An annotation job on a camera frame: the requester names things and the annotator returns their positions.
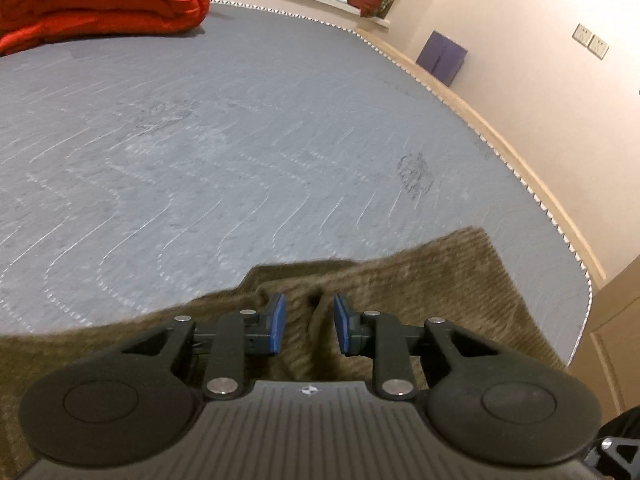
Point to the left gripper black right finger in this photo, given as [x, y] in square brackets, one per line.
[484, 399]

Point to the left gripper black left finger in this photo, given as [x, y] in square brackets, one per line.
[138, 397]

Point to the brown corduroy pants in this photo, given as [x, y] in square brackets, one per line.
[458, 276]

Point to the wooden cabinet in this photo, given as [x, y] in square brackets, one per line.
[608, 358]

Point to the grey quilted mattress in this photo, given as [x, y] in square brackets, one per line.
[141, 172]

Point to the wooden bed frame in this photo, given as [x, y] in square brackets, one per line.
[505, 151]

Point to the purple box by wall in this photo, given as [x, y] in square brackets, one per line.
[442, 58]

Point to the white wall switch plate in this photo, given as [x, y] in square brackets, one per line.
[596, 45]

